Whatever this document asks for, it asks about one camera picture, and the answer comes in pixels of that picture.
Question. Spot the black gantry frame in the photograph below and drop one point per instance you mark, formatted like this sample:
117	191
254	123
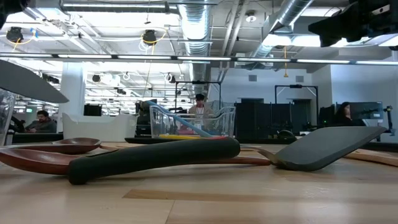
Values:
199	82
295	86

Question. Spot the black square turner spatula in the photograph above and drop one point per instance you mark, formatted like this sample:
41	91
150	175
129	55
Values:
155	155

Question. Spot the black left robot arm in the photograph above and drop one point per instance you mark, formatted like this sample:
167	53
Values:
7	7

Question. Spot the clear plastic container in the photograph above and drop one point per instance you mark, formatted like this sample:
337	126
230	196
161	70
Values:
6	118
228	123

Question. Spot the black computer monitor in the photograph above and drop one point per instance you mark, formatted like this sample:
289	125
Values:
326	115
92	109
371	109
147	104

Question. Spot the white plastic bin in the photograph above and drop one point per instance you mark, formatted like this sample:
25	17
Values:
99	127

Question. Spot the yellow silicone spoon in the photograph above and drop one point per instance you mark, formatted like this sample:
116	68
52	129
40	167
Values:
177	137

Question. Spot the light wooden slotted spoon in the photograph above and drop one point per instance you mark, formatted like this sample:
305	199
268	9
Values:
112	146

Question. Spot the large blue silicone spoon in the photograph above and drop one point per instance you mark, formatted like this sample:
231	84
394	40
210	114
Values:
178	119

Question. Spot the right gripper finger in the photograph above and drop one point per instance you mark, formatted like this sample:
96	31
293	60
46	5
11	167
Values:
342	18
339	32

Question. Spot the dark wooden spoon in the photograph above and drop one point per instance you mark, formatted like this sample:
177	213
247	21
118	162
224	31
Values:
77	141
37	160

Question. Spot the long ceiling light strip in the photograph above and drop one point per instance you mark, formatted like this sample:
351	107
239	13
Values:
311	61
93	56

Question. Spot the white round pillar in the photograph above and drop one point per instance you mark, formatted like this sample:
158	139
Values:
72	93

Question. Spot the black rounded turner spatula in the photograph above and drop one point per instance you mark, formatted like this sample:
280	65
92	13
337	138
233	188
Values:
28	84

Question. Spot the black partition screen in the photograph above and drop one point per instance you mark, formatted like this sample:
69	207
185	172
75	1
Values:
264	115

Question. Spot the person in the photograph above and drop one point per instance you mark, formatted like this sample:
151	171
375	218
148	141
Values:
343	113
200	107
42	123

